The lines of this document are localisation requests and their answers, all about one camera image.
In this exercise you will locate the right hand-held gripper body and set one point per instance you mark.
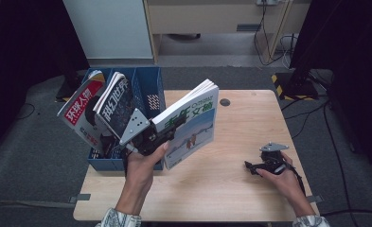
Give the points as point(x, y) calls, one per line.
point(272, 160)

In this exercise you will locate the grey tape strip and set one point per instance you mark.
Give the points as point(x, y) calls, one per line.
point(314, 199)
point(79, 198)

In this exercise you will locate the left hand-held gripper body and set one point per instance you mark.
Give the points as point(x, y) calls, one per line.
point(145, 142)

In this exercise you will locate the black stand with striped base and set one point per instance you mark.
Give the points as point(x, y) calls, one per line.
point(297, 85)
point(68, 91)

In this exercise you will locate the person's right hand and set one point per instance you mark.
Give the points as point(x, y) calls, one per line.
point(284, 184)

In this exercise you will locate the portrait magazine with red banner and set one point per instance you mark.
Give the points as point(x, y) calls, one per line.
point(79, 110)

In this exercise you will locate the white cabinet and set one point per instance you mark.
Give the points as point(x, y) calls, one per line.
point(111, 28)

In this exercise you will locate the black curtain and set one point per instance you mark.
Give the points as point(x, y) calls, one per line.
point(22, 47)
point(357, 47)

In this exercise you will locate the person's left hand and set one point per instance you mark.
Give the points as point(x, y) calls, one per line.
point(139, 173)

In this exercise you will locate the dark magazine with orange figure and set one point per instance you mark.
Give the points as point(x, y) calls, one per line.
point(119, 107)

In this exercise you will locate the white power strip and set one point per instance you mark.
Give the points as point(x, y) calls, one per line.
point(269, 2)

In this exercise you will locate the blue plastic file rack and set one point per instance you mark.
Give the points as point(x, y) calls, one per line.
point(152, 82)

